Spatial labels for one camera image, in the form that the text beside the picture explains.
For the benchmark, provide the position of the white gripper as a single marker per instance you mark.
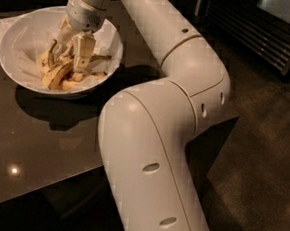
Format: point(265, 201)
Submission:
point(82, 16)

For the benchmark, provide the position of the black appliance with vent grille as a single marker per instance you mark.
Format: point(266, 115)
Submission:
point(261, 25)

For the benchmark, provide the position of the white paper napkin in bowl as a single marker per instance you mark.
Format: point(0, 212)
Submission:
point(104, 40)

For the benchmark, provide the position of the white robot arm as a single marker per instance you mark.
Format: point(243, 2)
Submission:
point(144, 129)

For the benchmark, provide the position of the yellow banana peel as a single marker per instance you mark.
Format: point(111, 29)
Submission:
point(57, 71)

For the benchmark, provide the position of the white ceramic bowl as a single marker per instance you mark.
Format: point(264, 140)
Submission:
point(9, 53)

